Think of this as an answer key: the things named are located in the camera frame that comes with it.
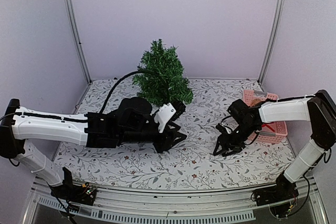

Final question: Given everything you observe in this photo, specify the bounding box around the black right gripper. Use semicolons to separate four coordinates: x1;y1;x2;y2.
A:
214;122;259;157

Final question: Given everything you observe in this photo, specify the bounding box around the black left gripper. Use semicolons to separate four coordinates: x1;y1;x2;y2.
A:
119;114;187;154

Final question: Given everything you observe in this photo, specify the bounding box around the small green christmas tree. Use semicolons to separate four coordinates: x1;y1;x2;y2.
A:
132;39;193;106

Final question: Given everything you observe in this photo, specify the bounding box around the pink plastic basket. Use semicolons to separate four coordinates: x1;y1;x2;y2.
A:
243;89;288;144

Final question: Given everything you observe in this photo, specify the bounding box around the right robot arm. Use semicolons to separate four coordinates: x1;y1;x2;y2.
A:
213;89;335;201

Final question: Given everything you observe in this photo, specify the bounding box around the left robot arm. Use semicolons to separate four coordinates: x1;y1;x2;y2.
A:
1;97;186;200

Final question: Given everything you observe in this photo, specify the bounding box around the floral patterned table mat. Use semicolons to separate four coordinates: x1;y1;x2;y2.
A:
54;79;294;190

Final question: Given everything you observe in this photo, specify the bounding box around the red ribbon bow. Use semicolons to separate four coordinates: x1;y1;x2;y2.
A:
262;123;275;132

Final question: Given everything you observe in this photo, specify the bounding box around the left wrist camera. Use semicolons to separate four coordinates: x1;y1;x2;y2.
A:
154;101;186;133

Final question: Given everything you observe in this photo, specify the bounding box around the front aluminium rail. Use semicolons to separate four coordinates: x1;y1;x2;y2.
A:
23;177;331;223

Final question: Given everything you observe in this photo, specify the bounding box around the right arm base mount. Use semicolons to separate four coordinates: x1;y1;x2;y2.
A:
251;181;299;219

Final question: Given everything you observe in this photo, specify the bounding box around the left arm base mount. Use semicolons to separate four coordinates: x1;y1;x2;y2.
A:
49;183;97;206

